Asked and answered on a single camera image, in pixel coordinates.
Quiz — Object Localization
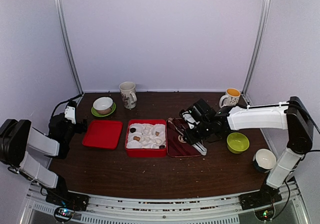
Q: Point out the metal serving tongs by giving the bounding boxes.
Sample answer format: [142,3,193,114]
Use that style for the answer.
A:
[168,118,208,156]

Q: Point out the red tin lid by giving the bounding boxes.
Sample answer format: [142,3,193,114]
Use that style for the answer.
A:
[82,120,123,150]

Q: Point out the red chocolate tray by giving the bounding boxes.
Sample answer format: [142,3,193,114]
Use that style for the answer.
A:
[166,118,205,159]

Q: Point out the red tin box base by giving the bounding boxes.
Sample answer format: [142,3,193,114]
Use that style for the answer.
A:
[125,119,168,158]

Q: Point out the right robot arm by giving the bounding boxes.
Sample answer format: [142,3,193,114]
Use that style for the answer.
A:
[179,96,319,205]

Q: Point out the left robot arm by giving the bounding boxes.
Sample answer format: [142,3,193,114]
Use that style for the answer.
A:
[0,113,88,206]

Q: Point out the white round chocolate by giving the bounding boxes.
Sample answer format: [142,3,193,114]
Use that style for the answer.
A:
[154,138,163,144]

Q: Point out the white block chocolate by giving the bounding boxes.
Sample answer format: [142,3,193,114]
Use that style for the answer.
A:
[143,136,150,142]

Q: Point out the green saucer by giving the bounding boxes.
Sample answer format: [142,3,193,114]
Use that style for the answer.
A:
[91,103,117,118]

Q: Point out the white bowl on saucer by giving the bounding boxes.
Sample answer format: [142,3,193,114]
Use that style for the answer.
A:
[93,97,114,112]

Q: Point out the lime green bowl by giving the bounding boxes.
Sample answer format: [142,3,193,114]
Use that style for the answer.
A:
[226,132,250,154]

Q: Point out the white mug yellow inside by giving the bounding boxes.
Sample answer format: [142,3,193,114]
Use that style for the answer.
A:
[219,88,241,108]

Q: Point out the white paper cupcake liners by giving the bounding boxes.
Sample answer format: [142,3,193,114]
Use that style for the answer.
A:
[126,123,167,149]

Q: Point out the tall white patterned mug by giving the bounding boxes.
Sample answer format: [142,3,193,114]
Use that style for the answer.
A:
[119,81,138,109]

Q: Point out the dark bowl white inside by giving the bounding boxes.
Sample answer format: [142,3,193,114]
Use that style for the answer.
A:
[252,149,277,173]

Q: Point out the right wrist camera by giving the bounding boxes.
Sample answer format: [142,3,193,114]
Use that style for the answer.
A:
[179,109,201,129]

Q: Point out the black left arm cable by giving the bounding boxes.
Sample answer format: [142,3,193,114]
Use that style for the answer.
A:
[51,94,83,121]

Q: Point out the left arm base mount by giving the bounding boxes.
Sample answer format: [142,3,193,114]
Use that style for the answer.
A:
[45,193,90,211]

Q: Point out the front aluminium rail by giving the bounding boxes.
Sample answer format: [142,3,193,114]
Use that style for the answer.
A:
[19,181,311,224]

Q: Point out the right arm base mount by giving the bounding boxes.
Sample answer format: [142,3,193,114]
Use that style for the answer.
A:
[239,192,282,211]

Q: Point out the left aluminium frame post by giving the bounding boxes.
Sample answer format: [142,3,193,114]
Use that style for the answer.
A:
[54,0,84,94]

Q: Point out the aluminium frame post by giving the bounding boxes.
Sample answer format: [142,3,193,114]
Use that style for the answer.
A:
[54,0,84,94]
[242,0,271,98]

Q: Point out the right aluminium frame post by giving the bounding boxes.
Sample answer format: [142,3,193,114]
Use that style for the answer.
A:
[242,0,271,98]

